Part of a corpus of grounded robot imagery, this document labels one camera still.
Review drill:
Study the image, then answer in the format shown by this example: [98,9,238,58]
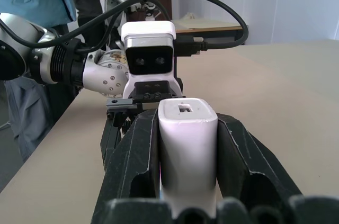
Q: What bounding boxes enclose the light wooden side table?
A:
[171,18,250,41]

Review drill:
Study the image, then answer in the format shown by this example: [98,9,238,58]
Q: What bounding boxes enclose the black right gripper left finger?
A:
[91,108,162,224]

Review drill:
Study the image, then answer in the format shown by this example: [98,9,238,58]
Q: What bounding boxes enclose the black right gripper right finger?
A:
[216,112,304,201]

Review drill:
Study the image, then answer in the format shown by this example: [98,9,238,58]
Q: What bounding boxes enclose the white charger block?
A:
[157,97,219,220]

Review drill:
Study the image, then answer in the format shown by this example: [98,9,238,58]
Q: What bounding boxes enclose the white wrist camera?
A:
[120,21,183,100]

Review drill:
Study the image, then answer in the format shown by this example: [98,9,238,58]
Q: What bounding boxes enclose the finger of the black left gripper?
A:
[100,111,133,173]

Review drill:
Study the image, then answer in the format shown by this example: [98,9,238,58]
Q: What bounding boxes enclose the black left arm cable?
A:
[0,0,249,57]

